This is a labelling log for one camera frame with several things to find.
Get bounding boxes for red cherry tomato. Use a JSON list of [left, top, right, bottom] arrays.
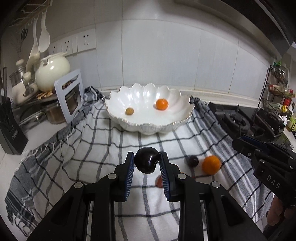
[[155, 175, 163, 188]]

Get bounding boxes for dark plum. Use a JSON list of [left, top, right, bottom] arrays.
[[186, 155, 199, 168], [134, 147, 160, 174]]

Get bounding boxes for large orange mandarin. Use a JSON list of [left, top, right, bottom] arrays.
[[202, 156, 221, 175]]

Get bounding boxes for checkered kitchen towel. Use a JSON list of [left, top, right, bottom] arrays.
[[4, 87, 273, 237]]

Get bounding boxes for person right hand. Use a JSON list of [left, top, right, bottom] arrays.
[[267, 196, 295, 226]]

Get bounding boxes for black gas stove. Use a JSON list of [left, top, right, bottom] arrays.
[[208, 102, 285, 142]]

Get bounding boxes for brown longan in bowl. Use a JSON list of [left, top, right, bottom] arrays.
[[125, 108, 134, 115]]

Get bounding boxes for white scalloped fruit bowl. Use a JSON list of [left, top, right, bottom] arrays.
[[103, 83, 195, 135]]

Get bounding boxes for small orange in bowl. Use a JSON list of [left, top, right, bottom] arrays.
[[155, 98, 169, 110]]

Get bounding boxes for steel pot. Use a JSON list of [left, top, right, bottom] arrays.
[[42, 91, 78, 125]]

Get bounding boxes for white rack stand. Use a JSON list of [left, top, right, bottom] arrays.
[[54, 69, 84, 123]]

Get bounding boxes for black knife block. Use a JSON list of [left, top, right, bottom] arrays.
[[1, 67, 28, 155]]

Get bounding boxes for cream ceramic pot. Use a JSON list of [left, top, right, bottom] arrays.
[[35, 52, 71, 92]]

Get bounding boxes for white hanging ladle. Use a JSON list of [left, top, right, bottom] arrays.
[[23, 17, 40, 85]]

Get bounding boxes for white hanging spoon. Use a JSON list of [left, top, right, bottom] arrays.
[[39, 11, 50, 53]]

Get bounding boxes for black wire spice rack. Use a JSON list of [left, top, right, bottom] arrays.
[[257, 60, 296, 133]]

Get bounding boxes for wall power sockets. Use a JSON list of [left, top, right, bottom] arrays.
[[48, 29, 96, 56]]

